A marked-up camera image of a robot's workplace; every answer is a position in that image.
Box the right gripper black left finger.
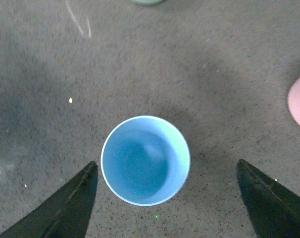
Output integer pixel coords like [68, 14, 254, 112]
[0, 161, 98, 238]

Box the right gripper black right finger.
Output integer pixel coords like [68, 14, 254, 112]
[237, 159, 300, 238]

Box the light blue cup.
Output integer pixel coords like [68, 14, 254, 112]
[100, 116, 191, 206]

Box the green bowl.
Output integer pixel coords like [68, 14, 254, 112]
[130, 0, 164, 6]

